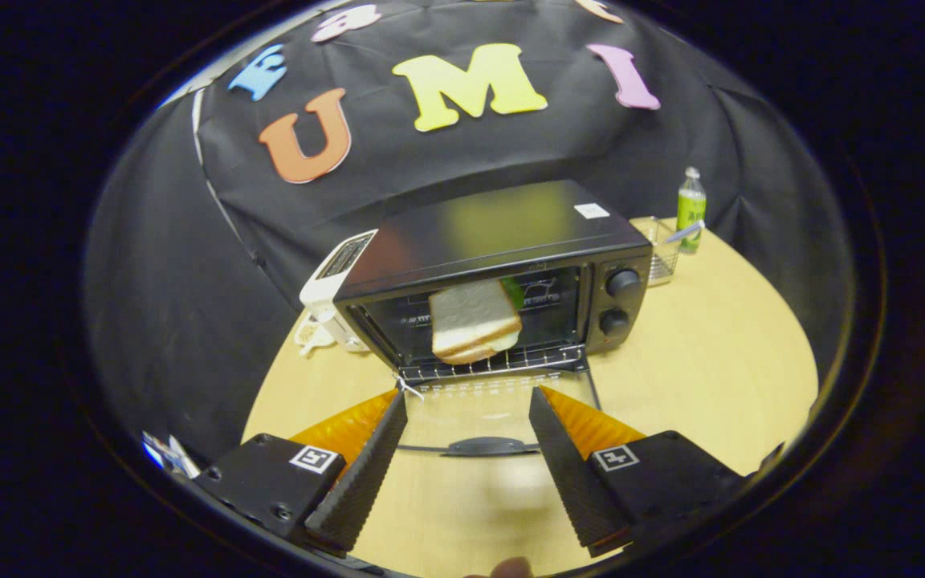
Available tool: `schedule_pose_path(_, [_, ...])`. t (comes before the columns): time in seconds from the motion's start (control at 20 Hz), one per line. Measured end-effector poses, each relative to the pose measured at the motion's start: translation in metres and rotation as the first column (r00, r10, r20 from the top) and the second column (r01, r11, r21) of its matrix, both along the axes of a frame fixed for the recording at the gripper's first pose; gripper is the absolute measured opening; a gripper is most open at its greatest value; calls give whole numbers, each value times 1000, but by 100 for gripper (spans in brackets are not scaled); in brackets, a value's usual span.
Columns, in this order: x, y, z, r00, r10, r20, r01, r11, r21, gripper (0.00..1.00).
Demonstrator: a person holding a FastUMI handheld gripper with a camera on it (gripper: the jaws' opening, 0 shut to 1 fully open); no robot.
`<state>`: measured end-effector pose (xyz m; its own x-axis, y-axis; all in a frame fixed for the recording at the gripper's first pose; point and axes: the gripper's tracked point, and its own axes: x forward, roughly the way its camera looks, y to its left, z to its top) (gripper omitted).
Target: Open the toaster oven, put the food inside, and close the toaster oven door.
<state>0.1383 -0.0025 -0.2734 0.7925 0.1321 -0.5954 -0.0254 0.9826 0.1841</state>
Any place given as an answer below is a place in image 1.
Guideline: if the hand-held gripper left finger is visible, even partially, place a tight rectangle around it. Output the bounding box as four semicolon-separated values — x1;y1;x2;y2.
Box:
194;389;409;555

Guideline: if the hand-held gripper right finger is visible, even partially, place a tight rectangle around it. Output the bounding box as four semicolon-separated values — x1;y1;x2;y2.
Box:
528;385;748;557

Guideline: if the white bread sandwich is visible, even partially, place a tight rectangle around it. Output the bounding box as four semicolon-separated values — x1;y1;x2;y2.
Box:
429;278;524;366

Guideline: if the black toaster oven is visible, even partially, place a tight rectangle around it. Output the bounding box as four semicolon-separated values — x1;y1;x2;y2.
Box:
332;179;654;458

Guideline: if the white bread toaster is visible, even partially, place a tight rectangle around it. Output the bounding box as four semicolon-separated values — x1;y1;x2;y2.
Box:
300;230;379;354

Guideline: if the green label drink bottle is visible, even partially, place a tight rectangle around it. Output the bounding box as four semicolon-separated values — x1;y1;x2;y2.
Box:
677;166;707;254

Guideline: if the clear wire basket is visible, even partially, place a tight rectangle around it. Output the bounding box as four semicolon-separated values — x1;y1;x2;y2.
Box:
631;215;682;287

